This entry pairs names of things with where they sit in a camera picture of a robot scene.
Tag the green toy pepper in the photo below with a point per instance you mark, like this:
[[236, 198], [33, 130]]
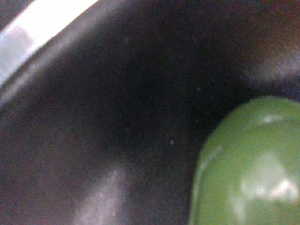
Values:
[[248, 171]]

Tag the black frying pan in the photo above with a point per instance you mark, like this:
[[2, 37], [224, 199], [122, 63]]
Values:
[[103, 125]]

